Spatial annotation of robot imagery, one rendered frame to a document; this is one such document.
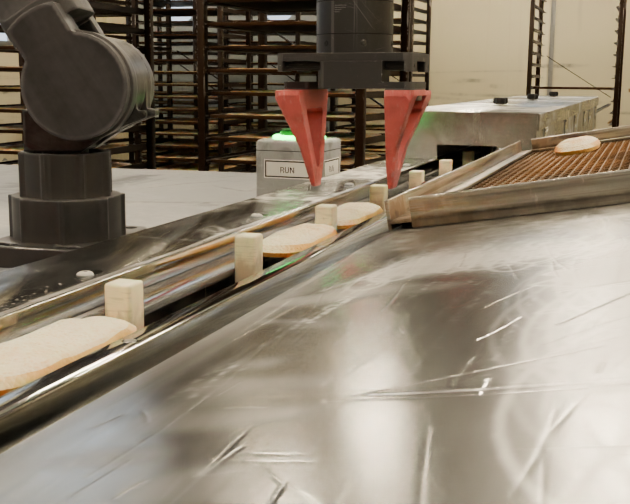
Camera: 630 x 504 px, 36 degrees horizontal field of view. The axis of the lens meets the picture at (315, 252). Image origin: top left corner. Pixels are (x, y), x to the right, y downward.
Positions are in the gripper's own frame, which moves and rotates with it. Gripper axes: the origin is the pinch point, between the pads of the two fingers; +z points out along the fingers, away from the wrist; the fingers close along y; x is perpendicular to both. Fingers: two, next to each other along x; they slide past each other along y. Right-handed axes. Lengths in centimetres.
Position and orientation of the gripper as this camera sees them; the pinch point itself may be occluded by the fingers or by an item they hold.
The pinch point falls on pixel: (353, 176)
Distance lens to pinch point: 74.2
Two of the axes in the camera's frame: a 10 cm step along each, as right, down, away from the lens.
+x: -3.3, 1.6, -9.3
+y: -9.5, -0.6, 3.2
